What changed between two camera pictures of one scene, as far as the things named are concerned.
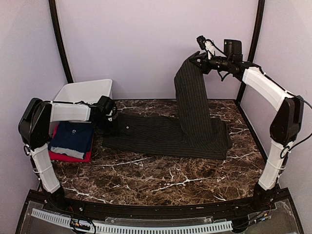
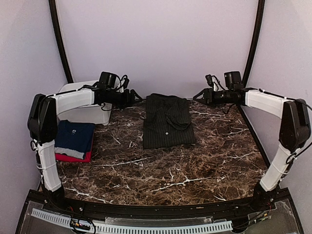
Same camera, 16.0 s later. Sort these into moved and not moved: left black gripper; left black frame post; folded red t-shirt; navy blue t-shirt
Moved: left black gripper
Not moved: navy blue t-shirt; left black frame post; folded red t-shirt
